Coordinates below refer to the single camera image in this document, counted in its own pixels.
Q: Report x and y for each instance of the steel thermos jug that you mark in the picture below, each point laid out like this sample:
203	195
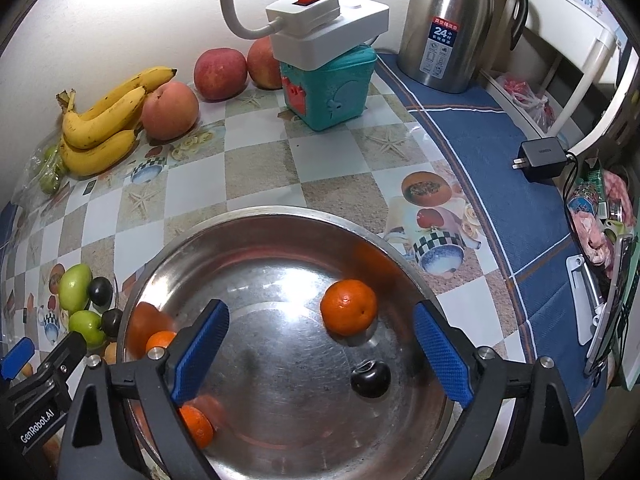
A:
450	35

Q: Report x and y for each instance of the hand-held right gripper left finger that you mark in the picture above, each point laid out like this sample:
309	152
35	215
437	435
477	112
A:
200	350

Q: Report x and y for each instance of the pile of green jujubes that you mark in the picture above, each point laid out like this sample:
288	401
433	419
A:
50	180

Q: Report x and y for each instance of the small yellow loquat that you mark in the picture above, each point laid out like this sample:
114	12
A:
26	370

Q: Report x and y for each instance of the white metal bracket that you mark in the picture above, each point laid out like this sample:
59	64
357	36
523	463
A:
577	285

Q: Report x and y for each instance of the medium orange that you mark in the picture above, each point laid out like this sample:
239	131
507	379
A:
200	427

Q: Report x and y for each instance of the large orange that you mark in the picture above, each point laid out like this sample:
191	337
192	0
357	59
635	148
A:
348	307

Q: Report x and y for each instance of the checkered patterned tablecloth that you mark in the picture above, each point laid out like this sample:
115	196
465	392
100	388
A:
260	160

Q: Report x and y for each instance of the teal plastic box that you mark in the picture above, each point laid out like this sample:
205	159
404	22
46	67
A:
335	95

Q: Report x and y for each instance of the white power strip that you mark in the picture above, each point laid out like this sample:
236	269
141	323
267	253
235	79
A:
330	40

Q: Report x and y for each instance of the red apple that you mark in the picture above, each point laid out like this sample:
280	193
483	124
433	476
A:
220	74
262	67

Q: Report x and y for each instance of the small brown fruit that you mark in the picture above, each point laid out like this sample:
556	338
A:
111	353

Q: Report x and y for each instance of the small orange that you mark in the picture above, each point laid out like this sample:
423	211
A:
160	341

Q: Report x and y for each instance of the pink packet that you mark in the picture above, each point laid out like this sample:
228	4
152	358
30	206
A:
595	230

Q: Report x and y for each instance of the yellow banana bunch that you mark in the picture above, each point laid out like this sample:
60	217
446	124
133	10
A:
100	125

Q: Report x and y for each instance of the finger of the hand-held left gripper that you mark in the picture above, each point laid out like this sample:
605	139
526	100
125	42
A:
65	355
15	357

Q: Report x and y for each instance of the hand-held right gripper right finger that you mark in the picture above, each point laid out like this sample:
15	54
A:
442	355

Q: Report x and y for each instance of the peach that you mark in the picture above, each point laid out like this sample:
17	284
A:
170	110

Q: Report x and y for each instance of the clear plastic bag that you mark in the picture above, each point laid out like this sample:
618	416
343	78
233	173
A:
30	180

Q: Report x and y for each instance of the green jujube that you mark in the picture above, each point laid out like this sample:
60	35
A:
75	285
86	326

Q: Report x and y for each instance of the dark plum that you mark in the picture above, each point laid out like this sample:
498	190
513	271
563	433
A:
370	380
100	291
111	322

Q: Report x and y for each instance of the large steel plate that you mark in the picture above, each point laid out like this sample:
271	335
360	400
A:
280	270

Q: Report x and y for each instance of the black charger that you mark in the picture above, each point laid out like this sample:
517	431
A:
542	157

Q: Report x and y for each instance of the white chair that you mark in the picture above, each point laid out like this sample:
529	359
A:
585	85

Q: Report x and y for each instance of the red plastic bag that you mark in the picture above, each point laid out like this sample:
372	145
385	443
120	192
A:
525	92

